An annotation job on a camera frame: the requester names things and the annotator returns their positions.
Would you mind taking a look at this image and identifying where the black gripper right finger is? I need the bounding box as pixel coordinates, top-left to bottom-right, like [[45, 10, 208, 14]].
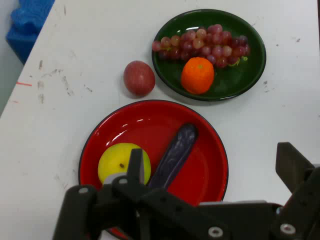
[[271, 141, 320, 240]]

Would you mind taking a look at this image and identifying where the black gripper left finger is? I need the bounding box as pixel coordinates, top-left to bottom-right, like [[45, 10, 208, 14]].
[[52, 148, 235, 240]]

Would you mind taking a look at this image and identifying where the purple toy eggplant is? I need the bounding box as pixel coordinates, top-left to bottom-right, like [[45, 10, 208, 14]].
[[147, 122, 199, 190]]

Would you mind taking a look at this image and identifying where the yellow toy apple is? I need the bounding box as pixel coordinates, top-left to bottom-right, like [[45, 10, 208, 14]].
[[97, 142, 152, 186]]

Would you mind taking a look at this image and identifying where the red plate with black rim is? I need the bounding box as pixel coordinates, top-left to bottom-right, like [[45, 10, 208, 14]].
[[78, 99, 229, 240]]

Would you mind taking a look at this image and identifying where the red toy apple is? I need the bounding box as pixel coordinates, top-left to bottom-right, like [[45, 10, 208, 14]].
[[123, 60, 156, 97]]

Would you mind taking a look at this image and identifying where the orange toy mandarin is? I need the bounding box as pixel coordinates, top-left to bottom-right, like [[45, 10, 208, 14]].
[[180, 56, 215, 95]]

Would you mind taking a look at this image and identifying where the green plate with black rim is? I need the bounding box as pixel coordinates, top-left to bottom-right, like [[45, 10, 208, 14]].
[[151, 8, 267, 102]]

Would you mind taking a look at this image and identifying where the red grape bunch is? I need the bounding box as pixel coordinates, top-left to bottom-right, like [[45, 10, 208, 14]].
[[151, 23, 251, 69]]

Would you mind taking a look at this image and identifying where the blue foam block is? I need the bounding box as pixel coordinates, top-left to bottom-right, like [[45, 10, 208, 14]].
[[5, 0, 56, 65]]

